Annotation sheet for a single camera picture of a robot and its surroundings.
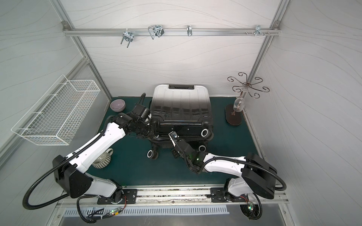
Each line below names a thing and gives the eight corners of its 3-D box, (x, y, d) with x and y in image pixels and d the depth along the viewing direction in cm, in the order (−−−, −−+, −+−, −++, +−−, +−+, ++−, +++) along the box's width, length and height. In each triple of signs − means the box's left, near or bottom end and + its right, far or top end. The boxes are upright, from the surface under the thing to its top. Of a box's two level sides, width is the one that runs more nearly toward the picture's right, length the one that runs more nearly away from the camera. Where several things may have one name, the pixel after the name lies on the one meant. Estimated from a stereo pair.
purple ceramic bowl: (110, 112, 111) (108, 108, 107) (114, 102, 118) (112, 99, 114) (123, 112, 111) (121, 108, 107) (127, 102, 118) (125, 99, 114)
